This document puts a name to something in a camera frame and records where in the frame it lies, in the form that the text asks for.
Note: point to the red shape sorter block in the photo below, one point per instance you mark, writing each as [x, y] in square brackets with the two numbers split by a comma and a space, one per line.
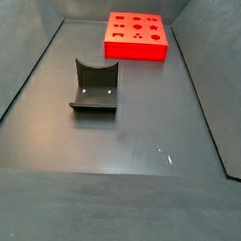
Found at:
[135, 36]

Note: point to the black curved holder stand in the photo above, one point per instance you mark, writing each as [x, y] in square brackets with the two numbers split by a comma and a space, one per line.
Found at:
[97, 87]

